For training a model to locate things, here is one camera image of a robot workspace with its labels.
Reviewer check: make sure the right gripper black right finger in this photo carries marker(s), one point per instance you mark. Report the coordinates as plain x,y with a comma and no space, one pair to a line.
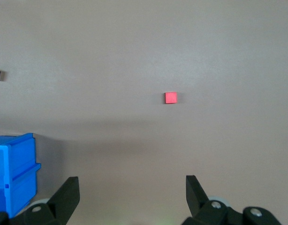
196,201

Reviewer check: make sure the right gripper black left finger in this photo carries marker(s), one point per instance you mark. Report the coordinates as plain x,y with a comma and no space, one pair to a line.
64,201

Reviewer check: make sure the red cube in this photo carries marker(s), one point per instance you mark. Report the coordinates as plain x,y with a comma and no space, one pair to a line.
171,97

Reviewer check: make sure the blue plastic storage bin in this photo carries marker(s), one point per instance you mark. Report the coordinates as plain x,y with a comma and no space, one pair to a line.
15,175

